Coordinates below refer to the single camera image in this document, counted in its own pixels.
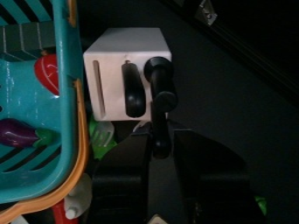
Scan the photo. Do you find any black wide knife handle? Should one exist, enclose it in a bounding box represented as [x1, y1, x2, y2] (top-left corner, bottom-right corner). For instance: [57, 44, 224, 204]
[120, 60, 146, 119]

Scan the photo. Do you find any purple toy eggplant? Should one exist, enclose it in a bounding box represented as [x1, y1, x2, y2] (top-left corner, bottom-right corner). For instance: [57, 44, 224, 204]
[0, 117, 59, 150]

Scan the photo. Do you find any bright green toy leaf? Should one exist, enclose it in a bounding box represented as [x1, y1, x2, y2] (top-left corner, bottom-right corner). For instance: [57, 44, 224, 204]
[87, 115, 118, 160]

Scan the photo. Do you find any grey green toy block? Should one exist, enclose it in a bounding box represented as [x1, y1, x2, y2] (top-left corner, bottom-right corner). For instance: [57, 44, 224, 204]
[0, 21, 58, 62]

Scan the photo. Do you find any red toy piece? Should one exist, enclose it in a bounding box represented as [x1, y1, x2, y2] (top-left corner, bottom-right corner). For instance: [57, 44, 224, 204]
[50, 199, 79, 224]

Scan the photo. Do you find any white toy spatula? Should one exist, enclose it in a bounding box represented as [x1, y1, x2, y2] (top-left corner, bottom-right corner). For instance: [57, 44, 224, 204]
[89, 120, 117, 149]

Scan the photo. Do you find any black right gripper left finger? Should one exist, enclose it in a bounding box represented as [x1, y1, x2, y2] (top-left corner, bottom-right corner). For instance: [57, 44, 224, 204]
[89, 125, 153, 224]

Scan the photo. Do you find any silver metal bracket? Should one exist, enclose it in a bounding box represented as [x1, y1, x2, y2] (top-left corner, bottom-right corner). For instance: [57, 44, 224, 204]
[193, 0, 218, 26]

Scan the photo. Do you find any black round knife handle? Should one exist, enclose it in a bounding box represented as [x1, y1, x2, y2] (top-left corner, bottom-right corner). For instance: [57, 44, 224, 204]
[142, 56, 174, 97]

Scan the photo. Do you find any white knife block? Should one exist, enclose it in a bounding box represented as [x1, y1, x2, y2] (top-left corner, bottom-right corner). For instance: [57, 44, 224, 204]
[81, 27, 173, 123]

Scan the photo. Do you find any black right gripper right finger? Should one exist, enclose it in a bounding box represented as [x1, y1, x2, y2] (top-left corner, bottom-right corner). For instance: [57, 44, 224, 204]
[172, 127, 266, 224]

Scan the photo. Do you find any red toy tomato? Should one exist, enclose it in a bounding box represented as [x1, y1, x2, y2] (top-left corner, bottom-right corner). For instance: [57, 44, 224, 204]
[31, 53, 61, 97]

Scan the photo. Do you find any white toy bottle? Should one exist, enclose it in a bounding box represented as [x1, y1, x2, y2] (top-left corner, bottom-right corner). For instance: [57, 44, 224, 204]
[62, 172, 94, 221]

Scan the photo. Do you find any teal basket with orange rim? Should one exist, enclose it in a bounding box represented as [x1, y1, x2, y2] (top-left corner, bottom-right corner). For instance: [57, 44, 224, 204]
[0, 0, 91, 224]

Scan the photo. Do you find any black aluminium frame rail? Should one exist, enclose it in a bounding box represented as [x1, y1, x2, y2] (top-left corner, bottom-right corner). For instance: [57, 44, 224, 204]
[161, 0, 299, 102]

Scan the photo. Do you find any black pairing knife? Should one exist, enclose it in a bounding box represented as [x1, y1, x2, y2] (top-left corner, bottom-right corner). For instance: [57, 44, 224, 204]
[149, 90, 180, 160]

